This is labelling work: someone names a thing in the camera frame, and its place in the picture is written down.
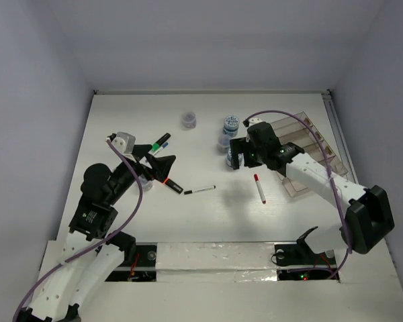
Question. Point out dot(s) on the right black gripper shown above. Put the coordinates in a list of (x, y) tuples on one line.
[(242, 145)]

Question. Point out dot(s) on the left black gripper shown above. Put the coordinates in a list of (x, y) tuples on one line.
[(160, 165)]

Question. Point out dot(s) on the green black highlighter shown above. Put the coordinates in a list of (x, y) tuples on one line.
[(161, 141)]

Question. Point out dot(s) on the blue lid jar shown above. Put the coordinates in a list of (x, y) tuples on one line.
[(231, 125), (229, 159)]

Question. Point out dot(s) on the clear pin jar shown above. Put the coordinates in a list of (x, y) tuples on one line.
[(223, 144)]

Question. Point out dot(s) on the red white marker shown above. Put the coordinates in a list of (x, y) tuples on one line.
[(260, 189)]

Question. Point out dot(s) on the small clear jar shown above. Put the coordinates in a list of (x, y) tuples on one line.
[(143, 184)]

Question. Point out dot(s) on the orange black highlighter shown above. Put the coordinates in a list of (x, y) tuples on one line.
[(173, 186)]

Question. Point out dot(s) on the black white marker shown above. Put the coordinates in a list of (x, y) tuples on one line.
[(193, 191)]

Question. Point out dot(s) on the purple clip jar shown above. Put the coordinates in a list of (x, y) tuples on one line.
[(189, 120)]

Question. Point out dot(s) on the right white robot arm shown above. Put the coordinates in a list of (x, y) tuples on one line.
[(365, 214)]

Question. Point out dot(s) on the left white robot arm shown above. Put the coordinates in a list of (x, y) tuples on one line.
[(92, 250)]

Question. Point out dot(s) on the blue white marker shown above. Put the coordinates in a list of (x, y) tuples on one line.
[(160, 149)]

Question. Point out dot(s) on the clear compartment organizer tray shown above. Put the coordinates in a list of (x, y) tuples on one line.
[(290, 130)]

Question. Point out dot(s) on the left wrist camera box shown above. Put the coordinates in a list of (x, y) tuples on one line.
[(123, 142)]

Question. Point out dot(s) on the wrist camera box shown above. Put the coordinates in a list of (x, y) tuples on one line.
[(123, 142), (252, 121)]

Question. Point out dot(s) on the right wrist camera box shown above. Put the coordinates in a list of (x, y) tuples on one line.
[(252, 121)]

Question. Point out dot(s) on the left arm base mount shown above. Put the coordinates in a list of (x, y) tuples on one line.
[(141, 268)]

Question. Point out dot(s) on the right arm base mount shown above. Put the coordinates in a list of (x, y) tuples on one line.
[(297, 262)]

